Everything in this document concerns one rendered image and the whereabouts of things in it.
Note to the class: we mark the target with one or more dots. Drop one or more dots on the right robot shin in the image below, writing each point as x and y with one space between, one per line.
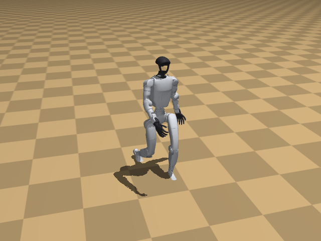
143 153

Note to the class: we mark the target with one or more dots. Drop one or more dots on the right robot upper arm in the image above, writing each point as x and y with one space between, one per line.
147 84

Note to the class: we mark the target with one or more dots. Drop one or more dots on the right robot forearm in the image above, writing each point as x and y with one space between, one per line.
149 111

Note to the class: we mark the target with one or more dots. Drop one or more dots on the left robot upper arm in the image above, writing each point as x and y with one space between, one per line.
174 95

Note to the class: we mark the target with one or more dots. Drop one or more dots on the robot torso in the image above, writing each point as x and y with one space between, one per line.
160 95

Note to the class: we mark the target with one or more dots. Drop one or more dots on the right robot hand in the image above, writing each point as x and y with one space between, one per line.
159 128

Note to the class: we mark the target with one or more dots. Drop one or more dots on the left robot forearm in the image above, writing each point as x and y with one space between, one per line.
176 105

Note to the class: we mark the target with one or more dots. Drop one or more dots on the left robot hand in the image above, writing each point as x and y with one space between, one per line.
180 116

